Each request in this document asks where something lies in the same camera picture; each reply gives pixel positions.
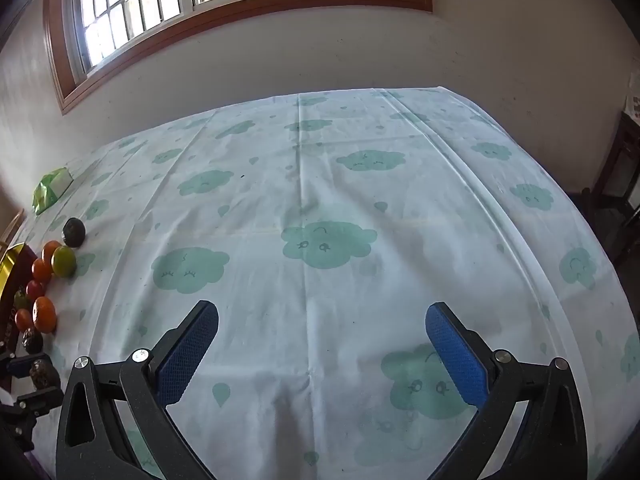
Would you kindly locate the orange-red tomato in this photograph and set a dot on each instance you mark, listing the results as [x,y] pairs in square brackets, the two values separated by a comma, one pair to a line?
[22,320]

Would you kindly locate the green tissue pack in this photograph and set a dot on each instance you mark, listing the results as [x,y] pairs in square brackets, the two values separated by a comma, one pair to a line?
[50,190]

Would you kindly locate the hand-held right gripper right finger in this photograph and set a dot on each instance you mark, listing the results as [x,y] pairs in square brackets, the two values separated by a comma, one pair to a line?
[457,355]

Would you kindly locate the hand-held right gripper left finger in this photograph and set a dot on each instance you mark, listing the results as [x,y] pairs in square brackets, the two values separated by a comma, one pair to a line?
[182,355]

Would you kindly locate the small green fruit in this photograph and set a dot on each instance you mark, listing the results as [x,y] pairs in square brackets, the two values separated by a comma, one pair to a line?
[20,300]

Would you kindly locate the dark purple fruit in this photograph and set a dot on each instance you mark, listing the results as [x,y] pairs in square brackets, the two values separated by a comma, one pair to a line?
[74,232]

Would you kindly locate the wooden-framed window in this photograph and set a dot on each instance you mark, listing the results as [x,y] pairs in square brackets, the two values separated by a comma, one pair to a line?
[150,5]

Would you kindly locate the red tomato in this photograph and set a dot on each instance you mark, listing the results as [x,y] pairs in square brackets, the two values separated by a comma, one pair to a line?
[35,290]

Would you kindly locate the cloud-print white tablecloth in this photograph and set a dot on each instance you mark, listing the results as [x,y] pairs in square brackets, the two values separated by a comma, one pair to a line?
[320,200]

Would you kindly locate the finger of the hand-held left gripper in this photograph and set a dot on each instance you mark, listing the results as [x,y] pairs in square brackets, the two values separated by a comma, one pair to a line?
[35,402]
[20,366]

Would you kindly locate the dark brown water chestnut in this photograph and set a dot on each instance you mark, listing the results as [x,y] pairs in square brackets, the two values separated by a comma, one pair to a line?
[32,341]
[44,374]

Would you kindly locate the orange tangerine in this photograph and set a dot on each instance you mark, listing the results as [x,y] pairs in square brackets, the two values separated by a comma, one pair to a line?
[44,315]
[41,270]
[49,250]

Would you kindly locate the green tangerine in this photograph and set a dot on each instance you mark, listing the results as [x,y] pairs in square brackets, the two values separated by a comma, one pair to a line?
[65,262]

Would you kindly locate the dark wooden cabinet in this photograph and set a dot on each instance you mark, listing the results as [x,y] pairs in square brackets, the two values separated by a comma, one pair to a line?
[620,160]

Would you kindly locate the gold metal tray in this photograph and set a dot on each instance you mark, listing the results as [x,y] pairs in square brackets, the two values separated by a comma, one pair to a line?
[12,260]

